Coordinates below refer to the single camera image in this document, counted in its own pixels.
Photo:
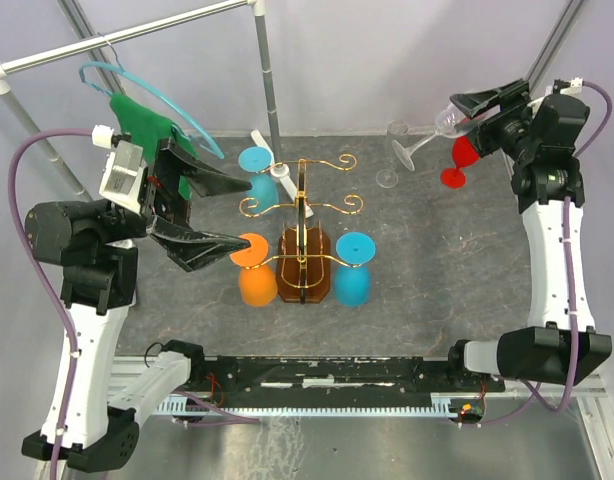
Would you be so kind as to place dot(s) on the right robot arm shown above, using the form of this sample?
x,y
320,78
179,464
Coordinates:
x,y
560,343

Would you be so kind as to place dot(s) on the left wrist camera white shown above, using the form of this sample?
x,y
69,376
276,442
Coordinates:
x,y
123,172

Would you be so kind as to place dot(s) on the light blue cable duct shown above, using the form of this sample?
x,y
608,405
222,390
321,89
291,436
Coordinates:
x,y
440,407

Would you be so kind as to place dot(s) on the blue clothes hanger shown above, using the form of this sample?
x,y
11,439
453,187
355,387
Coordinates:
x,y
203,138

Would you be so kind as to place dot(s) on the brown wooden rack base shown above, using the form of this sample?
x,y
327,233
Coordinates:
x,y
307,282

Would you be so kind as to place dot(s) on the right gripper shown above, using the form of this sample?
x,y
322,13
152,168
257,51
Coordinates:
x,y
516,95

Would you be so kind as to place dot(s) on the green cloth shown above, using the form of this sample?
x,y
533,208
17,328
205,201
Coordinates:
x,y
146,127

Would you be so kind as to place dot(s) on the gold wire glass rack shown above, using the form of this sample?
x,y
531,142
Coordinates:
x,y
300,203

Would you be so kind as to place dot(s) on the orange wine glass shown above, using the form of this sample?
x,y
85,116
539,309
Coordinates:
x,y
256,281

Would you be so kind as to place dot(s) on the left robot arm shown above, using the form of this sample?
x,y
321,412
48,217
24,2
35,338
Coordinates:
x,y
93,244

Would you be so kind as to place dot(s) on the red wine glass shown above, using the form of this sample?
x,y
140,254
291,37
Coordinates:
x,y
463,155

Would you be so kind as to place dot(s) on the light blue back glass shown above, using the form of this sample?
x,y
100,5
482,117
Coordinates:
x,y
263,193

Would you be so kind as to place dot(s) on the clear wine glass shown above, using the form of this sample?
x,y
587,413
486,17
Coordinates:
x,y
443,127
387,176

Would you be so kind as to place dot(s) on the blue front wine glass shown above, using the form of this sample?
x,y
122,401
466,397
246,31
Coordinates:
x,y
352,283

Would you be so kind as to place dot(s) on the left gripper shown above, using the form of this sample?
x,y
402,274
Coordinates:
x,y
161,201

